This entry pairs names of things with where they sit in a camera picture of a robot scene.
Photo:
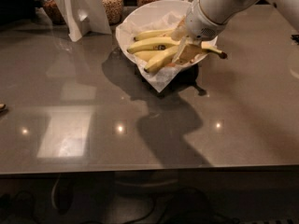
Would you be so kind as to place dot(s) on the small lower yellow banana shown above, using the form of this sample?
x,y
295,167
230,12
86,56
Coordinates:
x,y
146,55

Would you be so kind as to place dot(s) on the white standing card sign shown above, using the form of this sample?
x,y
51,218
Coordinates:
x,y
84,16

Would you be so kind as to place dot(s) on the object at left edge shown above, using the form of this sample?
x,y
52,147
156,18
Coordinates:
x,y
2,107

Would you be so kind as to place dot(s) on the glass jar of nuts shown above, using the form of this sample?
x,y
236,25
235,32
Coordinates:
x,y
113,9

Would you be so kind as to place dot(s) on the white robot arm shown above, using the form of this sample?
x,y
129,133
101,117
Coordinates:
x,y
221,11

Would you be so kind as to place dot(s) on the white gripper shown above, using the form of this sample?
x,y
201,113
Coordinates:
x,y
202,24

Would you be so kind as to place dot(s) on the white bowl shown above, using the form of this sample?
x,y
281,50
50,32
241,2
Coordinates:
x,y
170,5

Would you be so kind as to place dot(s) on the glass jar dark nuts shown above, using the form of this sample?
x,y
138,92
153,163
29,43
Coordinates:
x,y
51,9

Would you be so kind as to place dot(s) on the white paper liner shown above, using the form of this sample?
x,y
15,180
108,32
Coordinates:
x,y
162,76

